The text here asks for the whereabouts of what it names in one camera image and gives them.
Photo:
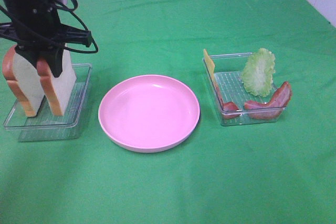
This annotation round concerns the clear plastic tray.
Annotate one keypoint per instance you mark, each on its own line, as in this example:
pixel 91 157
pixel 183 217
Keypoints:
pixel 227 73
pixel 47 127

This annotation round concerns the clear left plastic tray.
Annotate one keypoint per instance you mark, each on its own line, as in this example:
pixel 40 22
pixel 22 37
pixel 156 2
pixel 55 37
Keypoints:
pixel 47 127

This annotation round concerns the long toy bacon strip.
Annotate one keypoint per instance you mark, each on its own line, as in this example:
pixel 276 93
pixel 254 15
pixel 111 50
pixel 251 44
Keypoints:
pixel 280 98

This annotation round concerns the clear right plastic tray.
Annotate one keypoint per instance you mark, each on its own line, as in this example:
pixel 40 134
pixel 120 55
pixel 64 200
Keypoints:
pixel 227 73

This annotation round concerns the green tablecloth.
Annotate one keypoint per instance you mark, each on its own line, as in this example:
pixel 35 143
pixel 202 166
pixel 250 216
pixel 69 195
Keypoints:
pixel 282 172

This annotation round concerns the short toy bacon strip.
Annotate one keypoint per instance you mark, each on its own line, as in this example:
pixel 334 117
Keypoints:
pixel 226 106

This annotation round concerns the toy bread slice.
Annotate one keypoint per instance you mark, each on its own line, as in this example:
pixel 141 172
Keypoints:
pixel 57 89
pixel 23 80

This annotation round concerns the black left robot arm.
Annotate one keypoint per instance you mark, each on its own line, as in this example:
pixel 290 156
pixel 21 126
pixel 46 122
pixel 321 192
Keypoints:
pixel 36 28

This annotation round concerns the green toy lettuce leaf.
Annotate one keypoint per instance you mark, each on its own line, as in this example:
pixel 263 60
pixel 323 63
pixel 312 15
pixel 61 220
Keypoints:
pixel 258 71

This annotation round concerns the yellow toy cheese slice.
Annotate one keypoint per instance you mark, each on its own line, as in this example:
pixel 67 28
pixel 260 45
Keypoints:
pixel 210 67

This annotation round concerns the pink round plate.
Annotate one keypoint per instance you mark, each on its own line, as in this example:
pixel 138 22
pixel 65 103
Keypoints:
pixel 149 113

